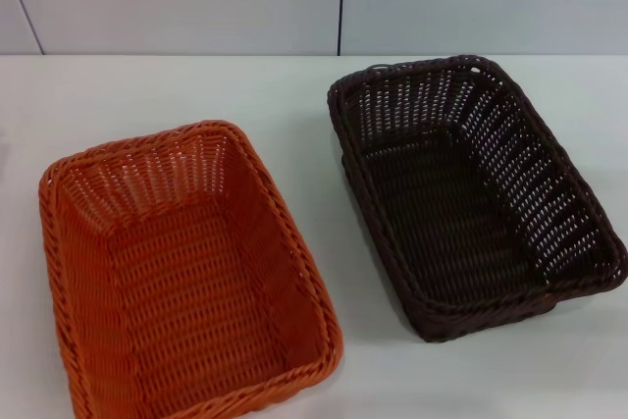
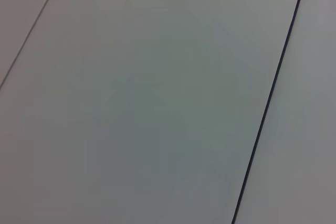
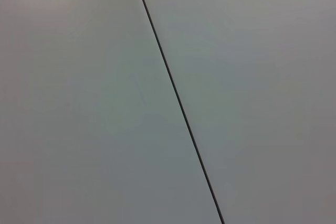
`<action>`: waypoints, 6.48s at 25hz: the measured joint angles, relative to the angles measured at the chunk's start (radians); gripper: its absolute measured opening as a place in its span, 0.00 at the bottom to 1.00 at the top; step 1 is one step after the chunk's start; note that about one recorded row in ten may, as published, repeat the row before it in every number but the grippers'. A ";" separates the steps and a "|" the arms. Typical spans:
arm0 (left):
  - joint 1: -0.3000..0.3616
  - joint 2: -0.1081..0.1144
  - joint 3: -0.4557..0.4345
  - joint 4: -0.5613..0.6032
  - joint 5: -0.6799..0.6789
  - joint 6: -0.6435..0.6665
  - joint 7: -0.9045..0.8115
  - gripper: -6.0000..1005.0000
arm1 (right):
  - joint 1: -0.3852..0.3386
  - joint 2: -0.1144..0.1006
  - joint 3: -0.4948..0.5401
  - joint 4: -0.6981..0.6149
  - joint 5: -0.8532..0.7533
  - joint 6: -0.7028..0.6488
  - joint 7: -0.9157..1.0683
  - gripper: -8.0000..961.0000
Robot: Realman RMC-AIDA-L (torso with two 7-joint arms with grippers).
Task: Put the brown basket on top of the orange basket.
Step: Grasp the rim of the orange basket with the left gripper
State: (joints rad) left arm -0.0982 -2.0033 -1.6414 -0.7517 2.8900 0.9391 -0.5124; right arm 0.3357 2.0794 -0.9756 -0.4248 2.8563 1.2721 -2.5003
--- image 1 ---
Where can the dark brown woven plastic basket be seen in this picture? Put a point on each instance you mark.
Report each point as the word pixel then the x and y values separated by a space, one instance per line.
pixel 441 203

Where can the orange woven plastic basket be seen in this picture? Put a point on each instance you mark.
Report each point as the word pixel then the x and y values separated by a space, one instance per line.
pixel 196 291

